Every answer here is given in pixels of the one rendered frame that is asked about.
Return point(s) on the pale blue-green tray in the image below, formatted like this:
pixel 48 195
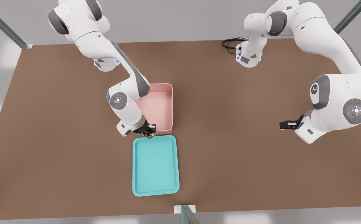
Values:
pixel 155 165

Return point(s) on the silver frame post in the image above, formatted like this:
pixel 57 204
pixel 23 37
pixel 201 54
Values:
pixel 187 214
pixel 351 15
pixel 3 26

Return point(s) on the pink open box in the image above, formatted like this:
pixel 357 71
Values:
pixel 158 107

